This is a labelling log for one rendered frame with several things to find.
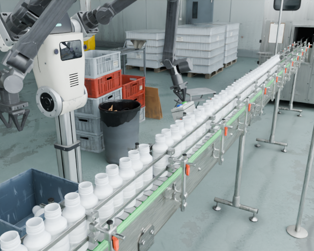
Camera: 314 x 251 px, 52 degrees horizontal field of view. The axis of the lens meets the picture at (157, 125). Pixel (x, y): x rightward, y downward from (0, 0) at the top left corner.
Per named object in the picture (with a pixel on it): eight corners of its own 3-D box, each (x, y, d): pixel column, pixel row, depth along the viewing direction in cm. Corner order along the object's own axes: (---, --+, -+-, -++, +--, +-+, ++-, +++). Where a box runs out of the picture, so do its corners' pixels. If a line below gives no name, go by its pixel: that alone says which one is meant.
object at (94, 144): (99, 154, 376) (98, 136, 368) (71, 148, 391) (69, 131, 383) (124, 136, 428) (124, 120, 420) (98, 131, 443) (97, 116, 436)
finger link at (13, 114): (16, 135, 108) (12, 108, 105) (3, 131, 112) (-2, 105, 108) (33, 129, 114) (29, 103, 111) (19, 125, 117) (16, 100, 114)
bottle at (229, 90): (222, 113, 198) (224, 87, 192) (232, 114, 196) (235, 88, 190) (220, 116, 192) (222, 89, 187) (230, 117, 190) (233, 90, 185)
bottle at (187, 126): (182, 148, 149) (183, 114, 143) (194, 151, 146) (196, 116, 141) (176, 153, 144) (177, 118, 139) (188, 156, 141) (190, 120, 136)
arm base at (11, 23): (29, 40, 136) (16, 13, 135) (40, 30, 132) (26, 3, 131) (11, 42, 129) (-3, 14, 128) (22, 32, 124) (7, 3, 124)
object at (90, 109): (97, 118, 360) (96, 98, 353) (67, 113, 375) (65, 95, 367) (123, 103, 413) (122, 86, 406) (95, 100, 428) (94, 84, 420)
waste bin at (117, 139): (127, 172, 334) (125, 113, 312) (93, 162, 355) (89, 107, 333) (149, 155, 371) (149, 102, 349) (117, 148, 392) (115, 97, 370)
